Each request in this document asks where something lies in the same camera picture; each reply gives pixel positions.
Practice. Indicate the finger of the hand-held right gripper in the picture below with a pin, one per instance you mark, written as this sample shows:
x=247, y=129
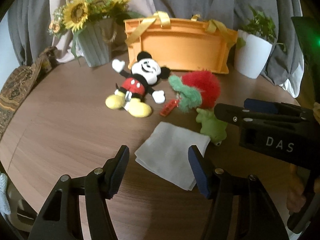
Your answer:
x=232, y=116
x=265, y=106

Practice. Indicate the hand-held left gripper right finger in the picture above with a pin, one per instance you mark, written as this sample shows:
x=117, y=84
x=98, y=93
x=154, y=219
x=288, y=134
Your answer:
x=200, y=172

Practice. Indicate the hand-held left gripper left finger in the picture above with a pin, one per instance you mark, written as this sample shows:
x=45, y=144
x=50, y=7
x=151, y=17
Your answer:
x=117, y=177

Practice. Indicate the green frog plush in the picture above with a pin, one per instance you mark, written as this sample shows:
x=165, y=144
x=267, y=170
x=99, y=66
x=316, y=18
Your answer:
x=212, y=128

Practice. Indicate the grey cloth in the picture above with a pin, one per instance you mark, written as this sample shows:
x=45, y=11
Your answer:
x=170, y=155

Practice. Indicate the red fluffy strawberry plush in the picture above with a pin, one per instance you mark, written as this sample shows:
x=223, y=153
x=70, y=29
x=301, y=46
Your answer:
x=205, y=85

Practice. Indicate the orange plastic crate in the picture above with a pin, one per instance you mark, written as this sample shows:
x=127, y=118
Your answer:
x=180, y=50

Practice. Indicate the mouse plush toy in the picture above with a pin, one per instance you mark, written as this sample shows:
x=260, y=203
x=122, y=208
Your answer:
x=146, y=72

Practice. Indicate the person's right hand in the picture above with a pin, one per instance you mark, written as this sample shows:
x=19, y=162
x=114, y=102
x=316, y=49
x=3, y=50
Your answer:
x=295, y=197

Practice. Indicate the white plant pot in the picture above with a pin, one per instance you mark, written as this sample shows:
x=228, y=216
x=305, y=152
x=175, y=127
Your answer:
x=252, y=55

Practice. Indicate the green leafy plant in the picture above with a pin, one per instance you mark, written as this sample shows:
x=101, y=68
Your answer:
x=262, y=22

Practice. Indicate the white striped cloth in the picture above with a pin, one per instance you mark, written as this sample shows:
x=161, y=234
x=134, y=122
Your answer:
x=3, y=192

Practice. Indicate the grey ribbed vase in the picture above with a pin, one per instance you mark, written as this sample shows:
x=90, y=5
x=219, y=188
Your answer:
x=96, y=47

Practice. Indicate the brown patterned cloth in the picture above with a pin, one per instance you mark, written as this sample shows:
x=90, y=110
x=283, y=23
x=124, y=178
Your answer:
x=15, y=87

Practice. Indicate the artificial sunflower bouquet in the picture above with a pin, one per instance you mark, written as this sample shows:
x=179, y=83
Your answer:
x=75, y=15

